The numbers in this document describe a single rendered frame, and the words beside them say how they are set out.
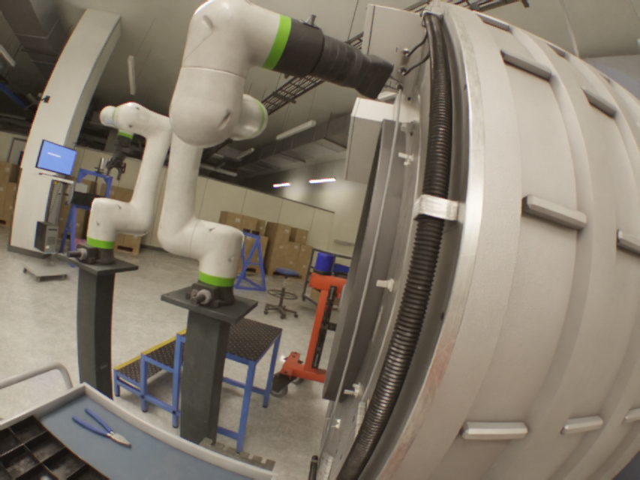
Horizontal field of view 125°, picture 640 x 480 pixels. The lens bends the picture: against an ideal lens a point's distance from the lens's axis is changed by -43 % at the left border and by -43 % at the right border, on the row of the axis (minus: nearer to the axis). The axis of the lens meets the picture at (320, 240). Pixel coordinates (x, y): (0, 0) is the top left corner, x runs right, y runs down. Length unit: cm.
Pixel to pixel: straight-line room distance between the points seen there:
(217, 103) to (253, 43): 10
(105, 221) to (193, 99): 88
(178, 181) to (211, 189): 742
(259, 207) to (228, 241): 782
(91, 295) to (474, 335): 124
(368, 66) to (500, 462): 56
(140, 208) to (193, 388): 73
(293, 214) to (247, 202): 158
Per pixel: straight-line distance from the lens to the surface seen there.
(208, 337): 99
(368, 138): 119
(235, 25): 42
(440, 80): 29
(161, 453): 73
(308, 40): 45
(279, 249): 781
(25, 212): 530
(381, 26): 63
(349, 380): 59
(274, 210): 891
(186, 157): 88
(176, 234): 95
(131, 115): 126
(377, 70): 52
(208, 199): 829
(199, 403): 112
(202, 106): 40
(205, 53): 42
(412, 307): 21
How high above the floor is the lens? 119
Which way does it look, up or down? level
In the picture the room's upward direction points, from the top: 12 degrees clockwise
